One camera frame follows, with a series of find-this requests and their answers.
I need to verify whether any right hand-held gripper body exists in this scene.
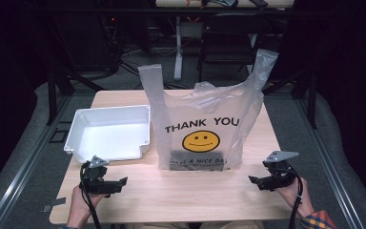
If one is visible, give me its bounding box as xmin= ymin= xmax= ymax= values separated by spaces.
xmin=261 ymin=150 xmax=300 ymax=192

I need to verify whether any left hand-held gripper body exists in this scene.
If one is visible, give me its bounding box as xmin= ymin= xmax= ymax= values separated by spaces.
xmin=79 ymin=155 xmax=113 ymax=196

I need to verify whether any clear smiley plastic bag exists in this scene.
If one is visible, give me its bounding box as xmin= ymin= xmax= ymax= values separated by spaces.
xmin=137 ymin=48 xmax=280 ymax=172

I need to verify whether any person's left hand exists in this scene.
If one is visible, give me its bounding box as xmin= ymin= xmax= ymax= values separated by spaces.
xmin=66 ymin=185 xmax=108 ymax=228

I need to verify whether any person's right hand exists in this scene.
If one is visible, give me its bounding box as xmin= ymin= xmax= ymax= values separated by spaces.
xmin=274 ymin=176 xmax=315 ymax=219

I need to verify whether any grey tape strip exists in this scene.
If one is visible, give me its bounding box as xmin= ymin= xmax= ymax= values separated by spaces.
xmin=40 ymin=197 xmax=68 ymax=214

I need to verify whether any white plastic tray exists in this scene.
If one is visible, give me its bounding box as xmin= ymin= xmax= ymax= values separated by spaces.
xmin=63 ymin=104 xmax=152 ymax=164

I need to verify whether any black metal stand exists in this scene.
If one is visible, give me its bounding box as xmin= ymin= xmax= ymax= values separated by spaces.
xmin=261 ymin=68 xmax=318 ymax=130
xmin=45 ymin=66 xmax=105 ymax=127

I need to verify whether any white desk leg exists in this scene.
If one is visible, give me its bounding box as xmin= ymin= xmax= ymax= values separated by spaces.
xmin=173 ymin=15 xmax=185 ymax=82

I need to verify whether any black folding chair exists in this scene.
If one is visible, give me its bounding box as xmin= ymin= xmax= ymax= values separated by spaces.
xmin=198 ymin=12 xmax=271 ymax=91

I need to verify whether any light wooden desk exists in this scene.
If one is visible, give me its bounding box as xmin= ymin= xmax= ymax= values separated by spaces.
xmin=155 ymin=0 xmax=295 ymax=10

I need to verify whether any left hand-held gripper black cable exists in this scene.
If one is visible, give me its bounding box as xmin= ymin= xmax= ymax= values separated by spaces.
xmin=79 ymin=161 xmax=103 ymax=229

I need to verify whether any hand-held gripper black cable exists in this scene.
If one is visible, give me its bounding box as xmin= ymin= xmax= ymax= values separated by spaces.
xmin=286 ymin=170 xmax=305 ymax=229
xmin=79 ymin=161 xmax=103 ymax=229

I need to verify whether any right hand-held gripper black cable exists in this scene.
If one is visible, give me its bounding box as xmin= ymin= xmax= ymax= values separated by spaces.
xmin=286 ymin=170 xmax=305 ymax=229

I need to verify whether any aluminium rail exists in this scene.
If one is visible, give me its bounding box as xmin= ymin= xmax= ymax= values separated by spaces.
xmin=293 ymin=94 xmax=366 ymax=229
xmin=0 ymin=94 xmax=74 ymax=229

